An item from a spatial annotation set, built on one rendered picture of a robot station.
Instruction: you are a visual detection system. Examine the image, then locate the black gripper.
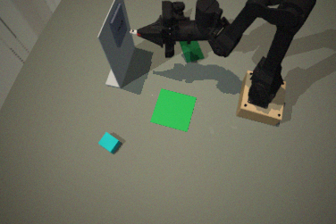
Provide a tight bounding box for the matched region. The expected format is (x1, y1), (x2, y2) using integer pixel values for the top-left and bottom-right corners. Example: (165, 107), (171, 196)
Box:
(137, 0), (195, 58)

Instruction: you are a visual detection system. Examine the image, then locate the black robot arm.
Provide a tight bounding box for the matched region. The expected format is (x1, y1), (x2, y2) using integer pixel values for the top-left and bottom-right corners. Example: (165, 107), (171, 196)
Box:
(194, 0), (316, 109)

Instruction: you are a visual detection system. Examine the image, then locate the teal rectangular block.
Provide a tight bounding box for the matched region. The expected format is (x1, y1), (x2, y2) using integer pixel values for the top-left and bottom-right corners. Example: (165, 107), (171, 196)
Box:
(98, 132), (121, 153)

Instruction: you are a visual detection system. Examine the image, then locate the grey panel with square sockets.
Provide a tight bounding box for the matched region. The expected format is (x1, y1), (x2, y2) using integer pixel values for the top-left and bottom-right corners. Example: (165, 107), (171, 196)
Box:
(98, 0), (135, 88)

